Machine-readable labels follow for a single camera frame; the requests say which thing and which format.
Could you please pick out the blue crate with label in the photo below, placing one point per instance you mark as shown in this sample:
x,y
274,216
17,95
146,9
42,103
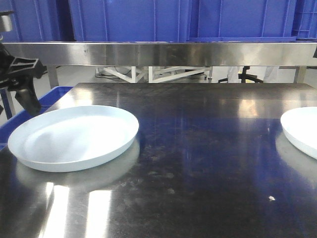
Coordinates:
x,y
253,20

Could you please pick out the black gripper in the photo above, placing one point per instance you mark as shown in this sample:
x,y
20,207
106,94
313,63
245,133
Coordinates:
x,y
18,74

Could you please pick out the light blue plate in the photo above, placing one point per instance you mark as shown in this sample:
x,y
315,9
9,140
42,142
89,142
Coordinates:
x,y
73,139
300,128

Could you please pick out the blue crate upper middle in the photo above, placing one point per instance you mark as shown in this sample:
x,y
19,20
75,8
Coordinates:
x,y
130,20

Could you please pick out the white frame in background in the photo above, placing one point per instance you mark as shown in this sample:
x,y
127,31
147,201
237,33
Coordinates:
x,y
133,74

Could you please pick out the blue crate upper left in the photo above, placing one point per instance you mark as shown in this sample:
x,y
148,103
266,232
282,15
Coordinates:
x,y
38,20

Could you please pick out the stainless steel shelf rail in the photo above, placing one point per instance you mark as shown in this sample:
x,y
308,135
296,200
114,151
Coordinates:
x,y
167,54

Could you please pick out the open blue bin left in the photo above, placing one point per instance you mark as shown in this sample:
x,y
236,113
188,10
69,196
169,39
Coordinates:
x,y
46,102

